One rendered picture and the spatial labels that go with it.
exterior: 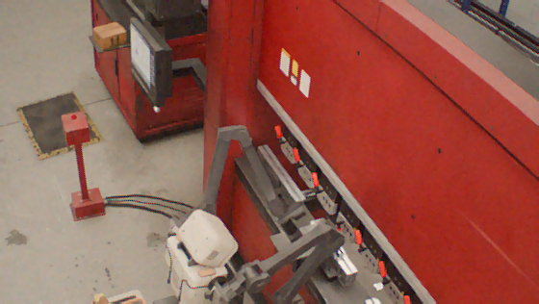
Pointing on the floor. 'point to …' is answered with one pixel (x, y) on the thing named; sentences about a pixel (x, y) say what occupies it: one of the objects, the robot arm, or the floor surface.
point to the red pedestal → (86, 208)
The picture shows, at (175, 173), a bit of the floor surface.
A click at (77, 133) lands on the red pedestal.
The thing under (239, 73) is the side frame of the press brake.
